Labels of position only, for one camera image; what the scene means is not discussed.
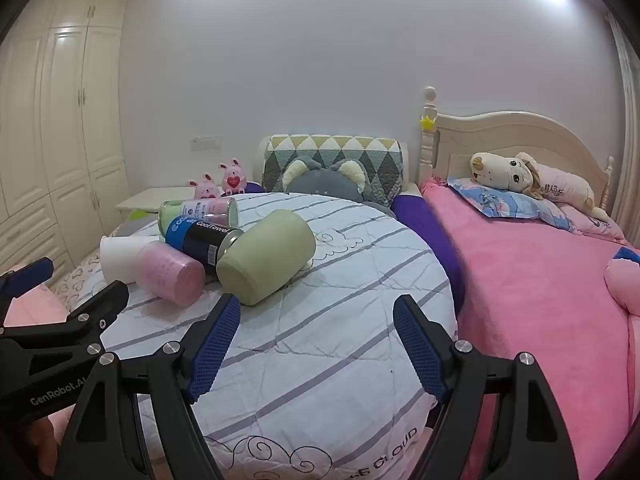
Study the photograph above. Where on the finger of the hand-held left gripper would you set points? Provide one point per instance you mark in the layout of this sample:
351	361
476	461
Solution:
31	273
75	321

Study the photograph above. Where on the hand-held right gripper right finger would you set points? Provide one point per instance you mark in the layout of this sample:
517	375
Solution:
419	355

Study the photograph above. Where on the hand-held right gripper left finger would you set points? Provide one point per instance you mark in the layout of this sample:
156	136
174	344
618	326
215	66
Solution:
214	347

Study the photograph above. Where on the green cup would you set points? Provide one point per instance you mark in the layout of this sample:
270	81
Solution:
267	255

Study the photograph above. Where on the white cup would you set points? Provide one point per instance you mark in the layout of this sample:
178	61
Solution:
120	257

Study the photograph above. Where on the pink cup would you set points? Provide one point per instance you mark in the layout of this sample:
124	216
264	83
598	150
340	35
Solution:
167	272

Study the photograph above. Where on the pink cloth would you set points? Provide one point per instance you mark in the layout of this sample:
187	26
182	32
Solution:
25	307

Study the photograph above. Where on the heart print bed sheet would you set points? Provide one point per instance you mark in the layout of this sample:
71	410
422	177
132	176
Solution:
82	277

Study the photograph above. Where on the white striped round cushion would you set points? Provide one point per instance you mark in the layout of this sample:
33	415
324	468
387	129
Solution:
310	355

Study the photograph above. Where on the black can with blue label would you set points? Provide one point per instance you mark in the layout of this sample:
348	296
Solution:
197	242

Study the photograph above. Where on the purple bed sheet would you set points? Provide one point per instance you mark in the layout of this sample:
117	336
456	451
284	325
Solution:
425	232

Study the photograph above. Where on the pink fleece blanket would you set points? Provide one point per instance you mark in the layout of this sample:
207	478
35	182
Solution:
525	290

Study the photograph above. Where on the clear bottle with green cap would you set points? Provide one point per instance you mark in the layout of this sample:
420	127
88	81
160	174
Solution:
200	212

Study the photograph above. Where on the white nightstand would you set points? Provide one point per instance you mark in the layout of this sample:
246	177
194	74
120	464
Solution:
150	199

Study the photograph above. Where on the pink bunny plush toy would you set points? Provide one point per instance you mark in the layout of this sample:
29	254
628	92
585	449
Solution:
205	189
231	180

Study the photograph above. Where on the cream wardrobe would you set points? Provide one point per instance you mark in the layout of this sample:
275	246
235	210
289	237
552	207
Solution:
65	110

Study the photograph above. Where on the blue printed pillow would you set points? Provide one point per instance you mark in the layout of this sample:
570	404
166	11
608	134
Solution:
500	206

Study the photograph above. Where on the grey cat plush pillow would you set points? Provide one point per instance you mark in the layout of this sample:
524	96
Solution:
320	181

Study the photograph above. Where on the dog plush toy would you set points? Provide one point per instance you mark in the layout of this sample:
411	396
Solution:
505	172

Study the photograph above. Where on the pink printed pillow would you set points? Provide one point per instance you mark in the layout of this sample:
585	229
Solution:
595	228

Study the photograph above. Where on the pink plush cushion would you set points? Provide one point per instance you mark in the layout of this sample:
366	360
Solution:
625	285

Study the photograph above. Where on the triangle pattern cushion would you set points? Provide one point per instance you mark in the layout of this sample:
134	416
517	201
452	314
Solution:
320	146

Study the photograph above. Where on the yellow star ornament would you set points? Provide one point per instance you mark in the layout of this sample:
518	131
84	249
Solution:
428	123

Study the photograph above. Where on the cream wooden headboard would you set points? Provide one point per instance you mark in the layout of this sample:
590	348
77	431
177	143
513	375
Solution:
500	132

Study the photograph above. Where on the light curtain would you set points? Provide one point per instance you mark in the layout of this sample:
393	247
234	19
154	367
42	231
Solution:
631	135

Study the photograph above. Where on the white wall socket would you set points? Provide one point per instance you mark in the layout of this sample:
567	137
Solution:
205	142

